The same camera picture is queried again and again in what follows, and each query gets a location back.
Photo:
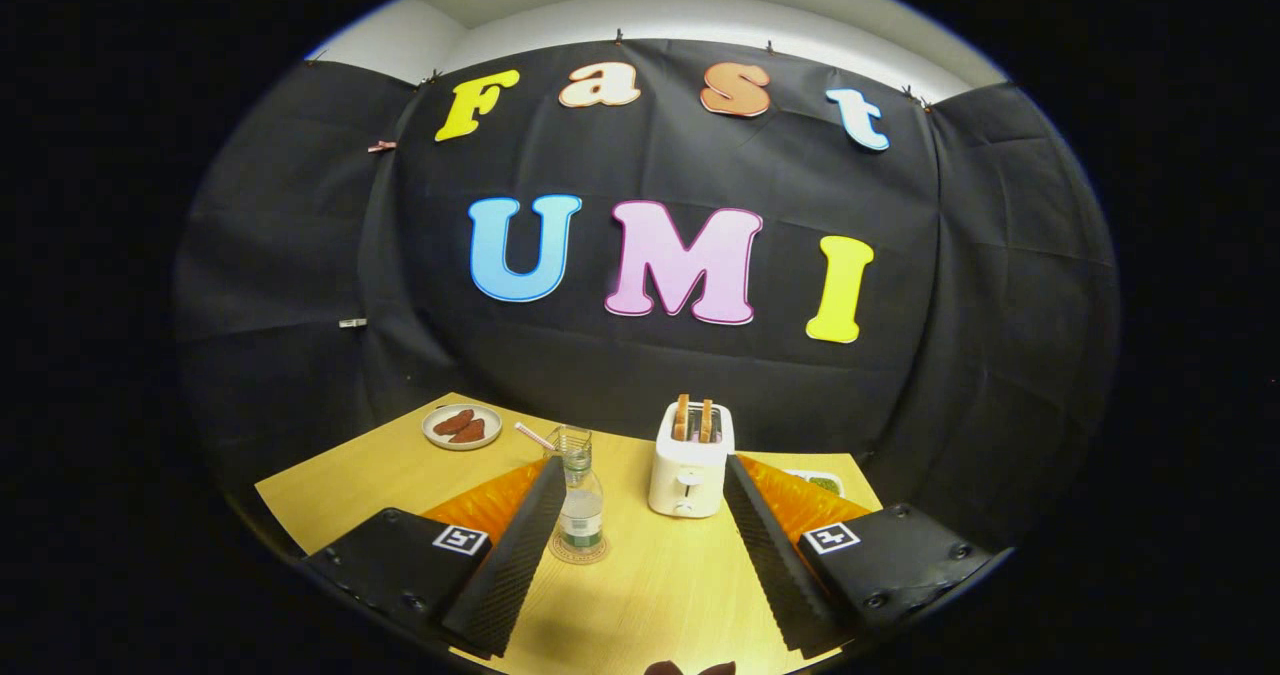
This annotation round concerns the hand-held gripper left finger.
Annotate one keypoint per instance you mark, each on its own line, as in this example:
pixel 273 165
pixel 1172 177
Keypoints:
pixel 510 575

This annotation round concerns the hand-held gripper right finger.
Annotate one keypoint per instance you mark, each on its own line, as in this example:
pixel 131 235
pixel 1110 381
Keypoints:
pixel 775 575

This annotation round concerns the round wooden coaster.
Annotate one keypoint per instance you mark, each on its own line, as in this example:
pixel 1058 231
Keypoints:
pixel 579 558

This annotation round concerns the clear plastic juice bottle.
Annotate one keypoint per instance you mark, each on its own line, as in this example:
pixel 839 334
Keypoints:
pixel 581 515

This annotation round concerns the white divided snack dish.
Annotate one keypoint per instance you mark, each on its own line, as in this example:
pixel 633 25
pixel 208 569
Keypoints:
pixel 825 482

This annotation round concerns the wooden table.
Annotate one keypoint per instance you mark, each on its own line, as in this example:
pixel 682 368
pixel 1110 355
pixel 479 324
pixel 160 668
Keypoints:
pixel 640 585

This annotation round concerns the white toaster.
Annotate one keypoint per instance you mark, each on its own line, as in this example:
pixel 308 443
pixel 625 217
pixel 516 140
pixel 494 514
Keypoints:
pixel 685 480

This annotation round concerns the pink straw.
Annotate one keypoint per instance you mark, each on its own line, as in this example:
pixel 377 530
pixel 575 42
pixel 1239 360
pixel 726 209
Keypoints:
pixel 535 436

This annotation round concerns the reddish brown meat piece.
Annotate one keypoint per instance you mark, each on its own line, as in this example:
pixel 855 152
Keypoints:
pixel 469 432
pixel 453 421

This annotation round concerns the ribbed clear glass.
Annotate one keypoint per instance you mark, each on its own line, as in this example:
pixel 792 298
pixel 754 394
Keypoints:
pixel 572 437

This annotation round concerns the small white plate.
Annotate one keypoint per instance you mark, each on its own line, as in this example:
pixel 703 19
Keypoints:
pixel 490 420

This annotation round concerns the brown toast slice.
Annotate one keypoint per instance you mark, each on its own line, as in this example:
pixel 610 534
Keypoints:
pixel 681 417
pixel 706 420

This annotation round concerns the black backdrop cloth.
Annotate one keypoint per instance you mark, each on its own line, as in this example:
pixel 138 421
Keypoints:
pixel 620 375

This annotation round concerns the pink cloth clip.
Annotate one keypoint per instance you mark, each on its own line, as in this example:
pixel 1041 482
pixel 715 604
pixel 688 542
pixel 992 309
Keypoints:
pixel 381 145

